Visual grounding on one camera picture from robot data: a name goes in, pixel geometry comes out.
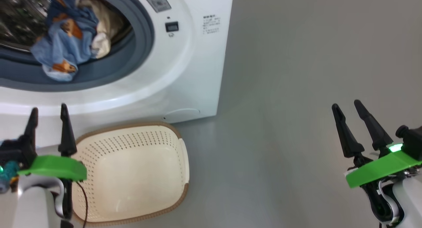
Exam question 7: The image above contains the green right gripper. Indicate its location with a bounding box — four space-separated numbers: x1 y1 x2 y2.
331 100 422 189

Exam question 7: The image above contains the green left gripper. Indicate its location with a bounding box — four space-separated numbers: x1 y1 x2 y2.
17 103 88 182

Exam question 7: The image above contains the stainless steel washing machine drum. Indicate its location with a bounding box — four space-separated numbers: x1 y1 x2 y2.
0 0 53 53

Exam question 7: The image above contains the white front-load washing machine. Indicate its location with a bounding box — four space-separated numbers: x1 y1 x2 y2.
0 0 234 149

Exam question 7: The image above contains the grey rectangular washer plate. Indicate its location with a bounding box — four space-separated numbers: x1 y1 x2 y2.
138 0 172 13

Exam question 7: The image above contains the cream perforated laundry basket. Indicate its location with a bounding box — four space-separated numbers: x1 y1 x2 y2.
71 121 190 226

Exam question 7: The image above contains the round white filter cover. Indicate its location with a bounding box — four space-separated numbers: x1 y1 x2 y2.
164 108 200 123

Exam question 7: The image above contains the thin left gripper cable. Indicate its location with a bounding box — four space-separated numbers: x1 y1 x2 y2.
75 180 89 228

